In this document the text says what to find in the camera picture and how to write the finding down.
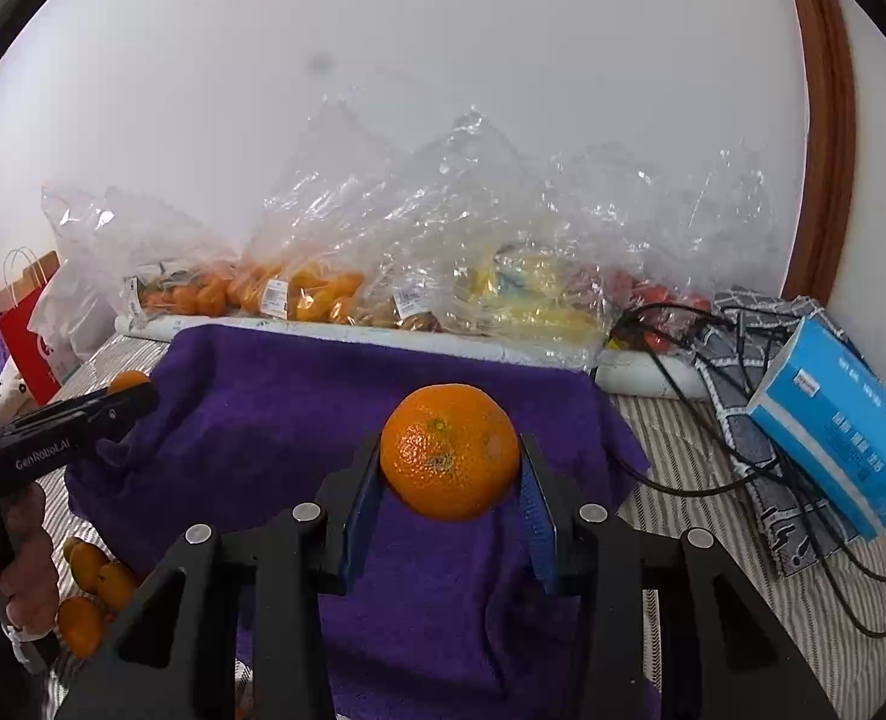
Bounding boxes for clear bag of small oranges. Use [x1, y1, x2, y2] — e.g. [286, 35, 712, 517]
[233, 94, 414, 323]

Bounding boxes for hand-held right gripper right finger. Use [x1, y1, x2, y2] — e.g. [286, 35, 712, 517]
[518, 433, 841, 720]

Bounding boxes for person's left hand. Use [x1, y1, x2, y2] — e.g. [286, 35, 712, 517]
[0, 481, 63, 644]

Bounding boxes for large orange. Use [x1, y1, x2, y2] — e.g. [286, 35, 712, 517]
[379, 382, 522, 522]

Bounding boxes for blue tissue pack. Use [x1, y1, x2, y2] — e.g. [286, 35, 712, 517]
[744, 315, 886, 541]

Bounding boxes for wooden door frame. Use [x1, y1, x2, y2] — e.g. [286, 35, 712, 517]
[776, 0, 860, 308]

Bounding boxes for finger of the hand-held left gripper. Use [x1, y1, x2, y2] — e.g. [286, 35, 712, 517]
[64, 381, 161, 445]

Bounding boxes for clear bag of red tomatoes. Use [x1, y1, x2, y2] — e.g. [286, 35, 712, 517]
[548, 139, 785, 357]

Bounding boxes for purple towel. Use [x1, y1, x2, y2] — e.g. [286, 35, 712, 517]
[64, 319, 654, 720]

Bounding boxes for clear bag of leafy tangerines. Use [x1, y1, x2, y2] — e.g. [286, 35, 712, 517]
[41, 181, 241, 317]

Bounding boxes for striped bed sheet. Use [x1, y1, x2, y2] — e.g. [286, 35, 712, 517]
[0, 330, 886, 720]

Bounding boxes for tangled black cables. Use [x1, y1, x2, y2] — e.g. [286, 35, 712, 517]
[593, 300, 886, 640]

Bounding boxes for grey patterned cloth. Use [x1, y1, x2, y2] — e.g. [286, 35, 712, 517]
[693, 289, 864, 578]

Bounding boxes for white spotted cloth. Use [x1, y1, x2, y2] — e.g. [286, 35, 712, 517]
[0, 358, 33, 421]

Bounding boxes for clear bag of brown fruits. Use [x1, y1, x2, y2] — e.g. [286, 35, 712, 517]
[356, 262, 447, 332]

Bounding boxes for red paper bag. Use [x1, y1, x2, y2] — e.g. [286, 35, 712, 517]
[0, 247, 65, 406]

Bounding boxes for white plastic bag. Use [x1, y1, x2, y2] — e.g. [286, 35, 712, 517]
[34, 259, 118, 383]

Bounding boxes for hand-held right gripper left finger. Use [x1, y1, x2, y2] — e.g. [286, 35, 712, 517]
[56, 431, 384, 720]

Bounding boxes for medium orange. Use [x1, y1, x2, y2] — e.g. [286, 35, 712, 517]
[56, 596, 108, 659]

